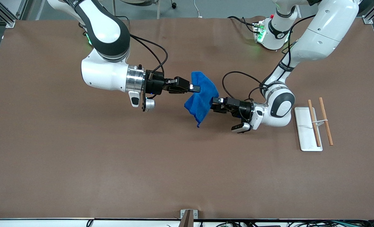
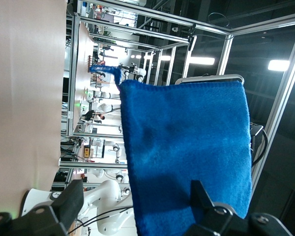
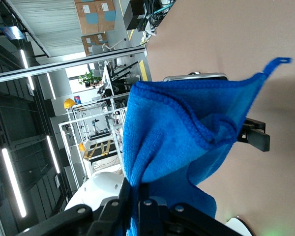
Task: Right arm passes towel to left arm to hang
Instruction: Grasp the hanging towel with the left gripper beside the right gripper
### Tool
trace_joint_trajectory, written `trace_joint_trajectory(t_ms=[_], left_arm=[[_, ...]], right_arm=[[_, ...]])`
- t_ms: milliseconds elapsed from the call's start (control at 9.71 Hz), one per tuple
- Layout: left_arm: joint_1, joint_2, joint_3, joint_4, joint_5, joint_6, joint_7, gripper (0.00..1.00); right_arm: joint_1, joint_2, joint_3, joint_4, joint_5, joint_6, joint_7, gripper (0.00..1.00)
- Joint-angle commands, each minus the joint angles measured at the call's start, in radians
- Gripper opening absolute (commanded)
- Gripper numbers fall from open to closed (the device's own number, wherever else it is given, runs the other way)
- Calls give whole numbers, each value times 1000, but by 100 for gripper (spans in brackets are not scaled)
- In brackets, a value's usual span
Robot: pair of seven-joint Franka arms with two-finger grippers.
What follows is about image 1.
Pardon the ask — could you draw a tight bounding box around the black left base cable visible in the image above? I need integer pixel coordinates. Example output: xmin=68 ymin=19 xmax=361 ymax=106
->
xmin=227 ymin=16 xmax=260 ymax=34

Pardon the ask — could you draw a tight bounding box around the chair base with caster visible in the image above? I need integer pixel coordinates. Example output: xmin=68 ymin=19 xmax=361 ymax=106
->
xmin=111 ymin=0 xmax=178 ymax=19

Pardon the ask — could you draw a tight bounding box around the blue microfibre towel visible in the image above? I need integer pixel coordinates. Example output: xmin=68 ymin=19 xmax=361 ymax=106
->
xmin=184 ymin=72 xmax=220 ymax=128

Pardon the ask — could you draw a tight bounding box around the aluminium frame profile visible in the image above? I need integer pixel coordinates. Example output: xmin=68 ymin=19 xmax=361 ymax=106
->
xmin=0 ymin=0 xmax=28 ymax=28
xmin=359 ymin=0 xmax=374 ymax=25

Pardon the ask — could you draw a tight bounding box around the grey metal mounting plate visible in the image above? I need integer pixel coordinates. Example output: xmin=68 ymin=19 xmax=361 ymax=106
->
xmin=180 ymin=209 xmax=198 ymax=220

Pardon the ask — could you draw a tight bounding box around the brown camera mount bar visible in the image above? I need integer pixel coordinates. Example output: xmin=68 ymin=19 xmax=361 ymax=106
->
xmin=181 ymin=210 xmax=193 ymax=227

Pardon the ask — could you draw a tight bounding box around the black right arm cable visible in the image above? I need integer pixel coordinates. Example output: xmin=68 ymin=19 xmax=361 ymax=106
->
xmin=129 ymin=33 xmax=169 ymax=75

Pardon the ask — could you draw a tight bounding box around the bundle of cables under table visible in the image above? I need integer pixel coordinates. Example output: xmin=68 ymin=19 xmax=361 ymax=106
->
xmin=166 ymin=220 xmax=374 ymax=227

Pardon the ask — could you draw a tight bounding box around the white towel rack base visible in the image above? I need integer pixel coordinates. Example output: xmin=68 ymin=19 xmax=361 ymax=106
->
xmin=294 ymin=107 xmax=323 ymax=152

